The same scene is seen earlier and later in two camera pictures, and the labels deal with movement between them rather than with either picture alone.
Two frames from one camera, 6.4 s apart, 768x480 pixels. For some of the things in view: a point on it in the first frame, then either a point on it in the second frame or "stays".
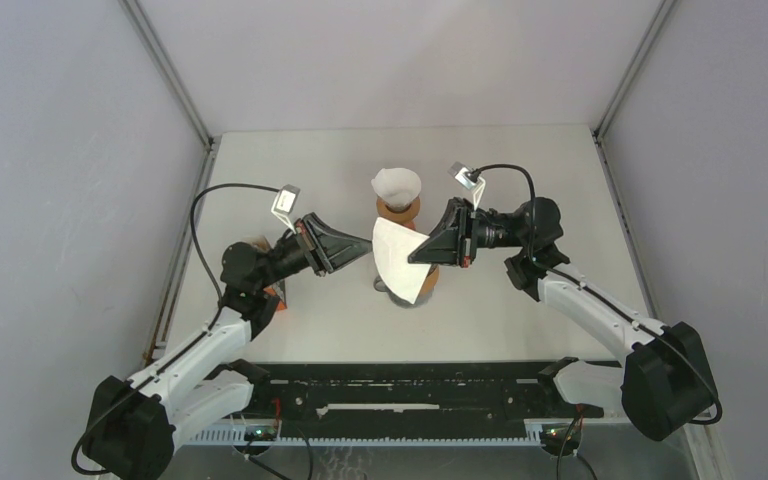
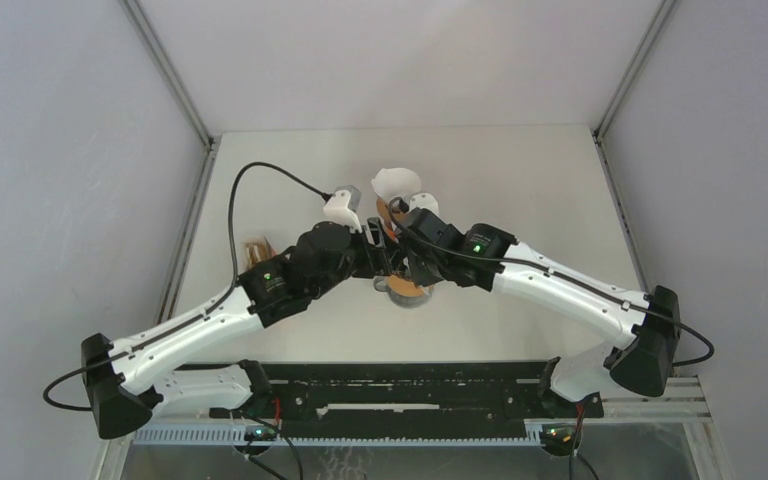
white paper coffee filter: (398, 187) stays
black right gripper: (454, 239) -> (420, 276)
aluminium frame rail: (170, 70) stays
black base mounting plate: (406, 399) stays
